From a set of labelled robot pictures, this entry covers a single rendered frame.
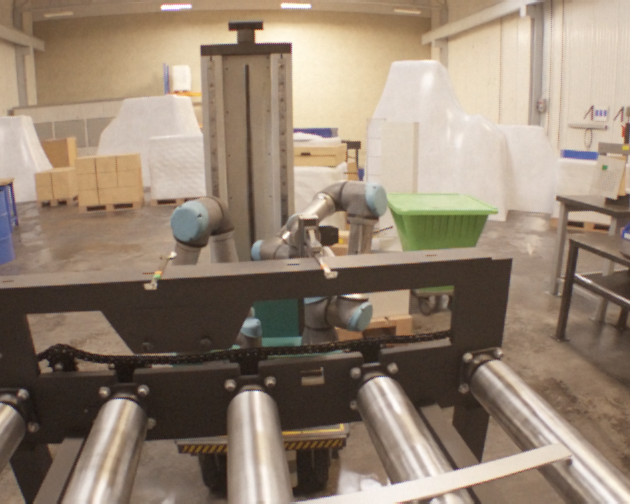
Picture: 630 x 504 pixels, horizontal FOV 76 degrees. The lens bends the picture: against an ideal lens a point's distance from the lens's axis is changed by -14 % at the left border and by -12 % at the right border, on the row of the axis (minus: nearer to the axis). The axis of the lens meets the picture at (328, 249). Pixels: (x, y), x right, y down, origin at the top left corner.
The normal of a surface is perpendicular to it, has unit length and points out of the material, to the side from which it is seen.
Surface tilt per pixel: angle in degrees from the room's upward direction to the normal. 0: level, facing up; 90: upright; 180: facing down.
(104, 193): 90
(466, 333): 90
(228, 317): 90
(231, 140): 90
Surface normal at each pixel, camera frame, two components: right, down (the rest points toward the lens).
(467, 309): 0.19, 0.26
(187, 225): -0.22, 0.15
